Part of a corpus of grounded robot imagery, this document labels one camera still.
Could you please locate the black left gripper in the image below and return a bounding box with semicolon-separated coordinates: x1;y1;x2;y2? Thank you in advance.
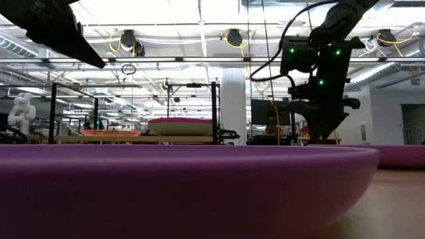
0;0;106;70

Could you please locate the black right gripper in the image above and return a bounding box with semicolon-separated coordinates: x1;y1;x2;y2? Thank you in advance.
288;75;361;142

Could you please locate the purple plate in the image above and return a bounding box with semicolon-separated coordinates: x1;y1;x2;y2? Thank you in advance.
0;143;382;239
307;143;425;169

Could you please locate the orange translucent plate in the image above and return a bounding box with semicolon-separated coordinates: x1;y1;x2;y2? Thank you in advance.
80;129;141;137

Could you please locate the pink plate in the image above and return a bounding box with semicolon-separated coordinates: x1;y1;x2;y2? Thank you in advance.
148;117;214;125

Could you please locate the large black monitor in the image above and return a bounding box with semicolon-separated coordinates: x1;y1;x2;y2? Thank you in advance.
250;98;293;126

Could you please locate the white humanoid robot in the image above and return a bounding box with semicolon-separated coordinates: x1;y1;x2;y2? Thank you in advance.
7;92;37;136

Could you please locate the white pillar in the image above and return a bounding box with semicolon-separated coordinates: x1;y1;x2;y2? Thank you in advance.
220;67;248;145

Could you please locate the dark door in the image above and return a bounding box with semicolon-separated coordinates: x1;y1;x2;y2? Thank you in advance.
400;103;425;147

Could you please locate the long ceiling light strip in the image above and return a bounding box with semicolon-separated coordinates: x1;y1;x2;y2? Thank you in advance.
0;56;425;64

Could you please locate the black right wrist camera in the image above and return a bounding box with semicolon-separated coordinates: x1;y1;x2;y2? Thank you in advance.
287;82;313;101

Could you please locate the short silver air duct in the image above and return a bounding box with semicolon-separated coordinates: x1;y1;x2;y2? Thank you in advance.
0;35;39;58

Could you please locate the long silver air duct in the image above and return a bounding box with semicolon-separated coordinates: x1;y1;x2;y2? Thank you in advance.
345;39;425;94

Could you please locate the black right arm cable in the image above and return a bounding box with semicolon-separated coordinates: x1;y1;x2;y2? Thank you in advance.
248;0;338;88

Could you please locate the black background station frame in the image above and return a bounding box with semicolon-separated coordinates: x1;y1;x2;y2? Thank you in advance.
167;82;220;137

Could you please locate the black wire dish rack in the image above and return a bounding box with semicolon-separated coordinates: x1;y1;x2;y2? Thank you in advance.
48;81;220;145

